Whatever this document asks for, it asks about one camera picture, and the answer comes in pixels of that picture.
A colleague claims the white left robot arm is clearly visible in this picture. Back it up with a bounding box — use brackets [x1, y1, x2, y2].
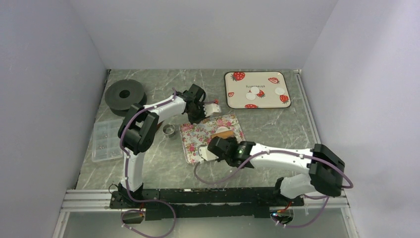
[118, 84, 209, 208]

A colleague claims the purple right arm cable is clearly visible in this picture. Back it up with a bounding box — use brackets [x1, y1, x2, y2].
[193, 149, 354, 230]

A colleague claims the black filament spool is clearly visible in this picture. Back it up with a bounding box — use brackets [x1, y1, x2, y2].
[105, 79, 147, 117]

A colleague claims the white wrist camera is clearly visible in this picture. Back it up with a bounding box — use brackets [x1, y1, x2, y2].
[198, 145, 218, 161]
[204, 100, 221, 118]

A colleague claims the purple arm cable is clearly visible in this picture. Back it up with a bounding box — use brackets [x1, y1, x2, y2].
[118, 87, 178, 238]
[193, 149, 354, 230]

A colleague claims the aluminium frame rail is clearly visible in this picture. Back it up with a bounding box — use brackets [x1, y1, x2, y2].
[60, 189, 111, 212]

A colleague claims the round white wrapper middle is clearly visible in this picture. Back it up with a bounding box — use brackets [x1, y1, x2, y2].
[249, 86, 260, 94]

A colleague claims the clear plastic parts box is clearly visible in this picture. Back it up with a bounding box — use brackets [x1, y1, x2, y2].
[92, 119, 123, 163]

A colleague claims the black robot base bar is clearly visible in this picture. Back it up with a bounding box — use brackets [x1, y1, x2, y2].
[109, 187, 304, 221]

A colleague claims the floral print tray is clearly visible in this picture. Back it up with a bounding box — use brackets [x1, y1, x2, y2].
[179, 114, 245, 165]

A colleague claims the round white wrapper left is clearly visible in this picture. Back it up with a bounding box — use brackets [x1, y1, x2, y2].
[246, 92, 256, 101]

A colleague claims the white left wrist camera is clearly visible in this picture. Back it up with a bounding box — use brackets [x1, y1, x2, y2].
[204, 100, 221, 118]

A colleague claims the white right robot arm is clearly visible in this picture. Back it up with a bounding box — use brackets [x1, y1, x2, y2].
[207, 136, 345, 206]

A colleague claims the strawberry print tray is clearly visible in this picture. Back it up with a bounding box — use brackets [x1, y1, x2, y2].
[224, 71, 291, 109]

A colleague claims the wooden rolling pin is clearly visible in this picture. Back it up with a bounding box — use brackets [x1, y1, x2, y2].
[211, 130, 235, 139]

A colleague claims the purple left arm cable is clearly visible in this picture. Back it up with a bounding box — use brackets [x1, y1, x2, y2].
[118, 87, 178, 238]

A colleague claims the round white wrapper right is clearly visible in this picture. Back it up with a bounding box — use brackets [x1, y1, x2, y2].
[275, 87, 286, 95]

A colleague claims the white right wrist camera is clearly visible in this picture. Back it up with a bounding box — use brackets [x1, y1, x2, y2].
[198, 145, 218, 161]

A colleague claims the round white wrapper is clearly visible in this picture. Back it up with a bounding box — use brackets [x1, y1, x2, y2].
[249, 86, 260, 94]
[275, 87, 286, 95]
[246, 92, 256, 101]

